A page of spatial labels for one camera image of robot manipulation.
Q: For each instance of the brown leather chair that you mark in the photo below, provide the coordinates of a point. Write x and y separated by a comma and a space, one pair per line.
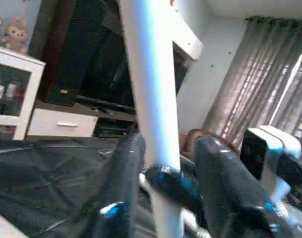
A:
200, 135

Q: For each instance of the white plastic table leg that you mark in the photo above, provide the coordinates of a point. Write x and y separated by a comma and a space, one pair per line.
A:
153, 89

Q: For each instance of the black work mat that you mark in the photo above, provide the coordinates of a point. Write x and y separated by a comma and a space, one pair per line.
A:
51, 173

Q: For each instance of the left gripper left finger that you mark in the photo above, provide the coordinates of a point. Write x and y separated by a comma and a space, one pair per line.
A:
121, 193

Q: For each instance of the dark wooden wall cabinet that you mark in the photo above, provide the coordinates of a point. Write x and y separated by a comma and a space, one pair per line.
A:
86, 54

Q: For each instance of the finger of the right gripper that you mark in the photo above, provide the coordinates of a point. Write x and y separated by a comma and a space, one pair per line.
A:
173, 186

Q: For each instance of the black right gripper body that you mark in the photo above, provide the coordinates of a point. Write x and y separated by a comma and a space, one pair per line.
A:
294, 173

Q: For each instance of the grey window curtain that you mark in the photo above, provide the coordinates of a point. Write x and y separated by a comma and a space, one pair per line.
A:
260, 84

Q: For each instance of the white glass-door cabinet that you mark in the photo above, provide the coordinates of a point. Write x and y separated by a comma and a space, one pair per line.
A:
12, 89

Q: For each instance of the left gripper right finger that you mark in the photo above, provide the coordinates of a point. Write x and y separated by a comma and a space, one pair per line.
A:
235, 198

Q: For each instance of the white plastic table top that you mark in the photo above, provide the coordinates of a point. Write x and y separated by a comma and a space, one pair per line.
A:
1, 225

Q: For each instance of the plush toy figure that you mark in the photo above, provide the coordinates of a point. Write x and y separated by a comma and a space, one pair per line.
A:
16, 35

